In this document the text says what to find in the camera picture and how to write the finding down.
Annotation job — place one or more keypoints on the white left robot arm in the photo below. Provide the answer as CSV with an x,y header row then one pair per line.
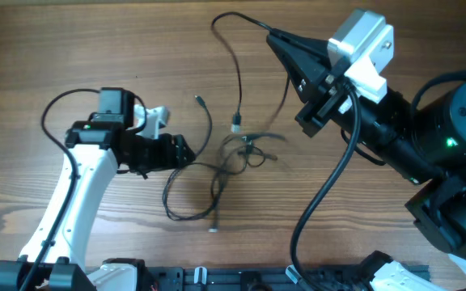
x,y
94,149

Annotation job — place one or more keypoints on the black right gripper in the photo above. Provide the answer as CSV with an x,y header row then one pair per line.
x,y
322,98

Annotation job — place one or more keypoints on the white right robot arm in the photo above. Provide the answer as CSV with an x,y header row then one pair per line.
x,y
427,145

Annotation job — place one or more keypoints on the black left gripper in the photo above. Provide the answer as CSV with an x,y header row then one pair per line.
x,y
163,156

